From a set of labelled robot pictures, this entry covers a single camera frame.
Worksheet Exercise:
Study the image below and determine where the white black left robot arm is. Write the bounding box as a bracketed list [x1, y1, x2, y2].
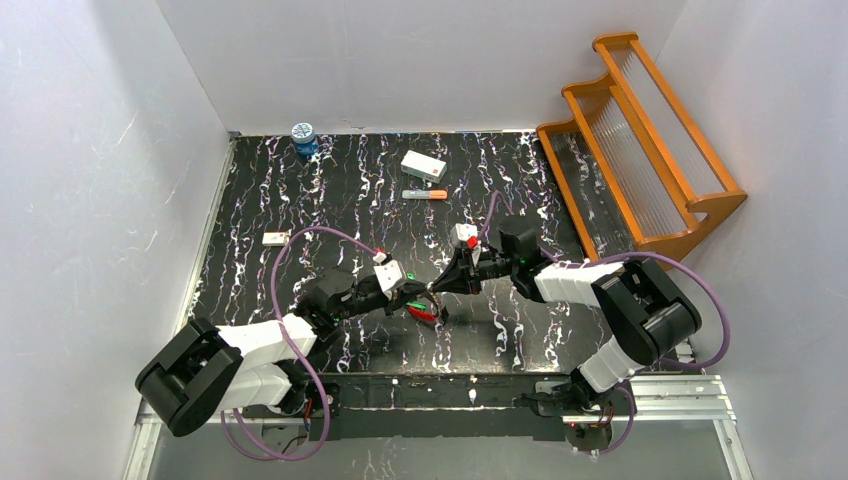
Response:
[134, 269, 439, 437]

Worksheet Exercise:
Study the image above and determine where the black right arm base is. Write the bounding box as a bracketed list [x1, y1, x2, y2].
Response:
[513, 381, 638, 457]

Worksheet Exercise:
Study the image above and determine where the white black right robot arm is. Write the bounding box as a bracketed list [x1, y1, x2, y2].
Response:
[430, 215, 702, 407]

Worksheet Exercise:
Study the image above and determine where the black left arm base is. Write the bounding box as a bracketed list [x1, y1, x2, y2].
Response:
[275, 373, 341, 419]

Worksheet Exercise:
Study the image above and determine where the white orange marker pen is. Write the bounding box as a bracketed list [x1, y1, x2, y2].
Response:
[401, 190, 448, 201]

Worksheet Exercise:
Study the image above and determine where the white green small box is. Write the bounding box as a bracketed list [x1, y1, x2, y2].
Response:
[401, 150, 446, 183]

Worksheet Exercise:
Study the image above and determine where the small white eraser block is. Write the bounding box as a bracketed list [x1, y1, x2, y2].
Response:
[262, 232, 290, 247]

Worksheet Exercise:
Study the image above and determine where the blue jar with white lid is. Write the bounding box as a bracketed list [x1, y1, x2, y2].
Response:
[291, 122, 319, 157]

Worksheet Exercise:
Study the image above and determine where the orange wooden tiered rack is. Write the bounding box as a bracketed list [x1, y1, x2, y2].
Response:
[536, 32, 747, 261]

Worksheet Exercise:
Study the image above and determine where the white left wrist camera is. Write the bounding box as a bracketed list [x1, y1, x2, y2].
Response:
[374, 260, 407, 298]

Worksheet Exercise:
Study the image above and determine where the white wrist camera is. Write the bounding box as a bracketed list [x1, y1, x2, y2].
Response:
[450, 223, 480, 251]
[374, 260, 407, 298]

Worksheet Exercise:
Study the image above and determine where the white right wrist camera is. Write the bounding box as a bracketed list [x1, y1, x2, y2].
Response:
[450, 223, 480, 251]

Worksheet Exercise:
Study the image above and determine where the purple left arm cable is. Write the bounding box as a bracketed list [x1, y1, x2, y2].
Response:
[219, 225, 392, 464]

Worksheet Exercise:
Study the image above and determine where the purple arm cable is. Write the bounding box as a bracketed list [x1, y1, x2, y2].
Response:
[219, 225, 392, 464]
[480, 190, 733, 456]

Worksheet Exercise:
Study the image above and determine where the aluminium frame rail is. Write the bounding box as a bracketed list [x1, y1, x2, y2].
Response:
[135, 374, 738, 425]

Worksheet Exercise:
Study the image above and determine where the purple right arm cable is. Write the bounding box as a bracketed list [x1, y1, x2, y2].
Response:
[480, 190, 733, 456]

